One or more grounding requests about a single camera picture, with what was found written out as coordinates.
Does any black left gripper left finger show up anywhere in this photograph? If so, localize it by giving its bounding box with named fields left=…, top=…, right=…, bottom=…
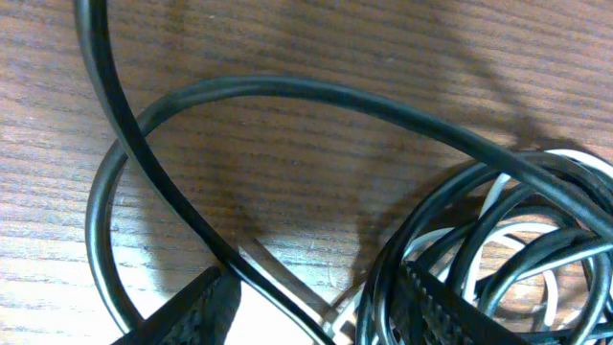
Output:
left=113, top=266, right=241, bottom=345

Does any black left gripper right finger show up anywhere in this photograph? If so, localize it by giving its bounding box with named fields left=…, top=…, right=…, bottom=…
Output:
left=398, top=262, right=527, bottom=345

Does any white USB cable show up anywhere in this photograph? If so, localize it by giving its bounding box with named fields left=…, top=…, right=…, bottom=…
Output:
left=325, top=148, right=613, bottom=345

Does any black USB cable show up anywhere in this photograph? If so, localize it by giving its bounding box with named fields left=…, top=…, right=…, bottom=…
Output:
left=71, top=0, right=613, bottom=345

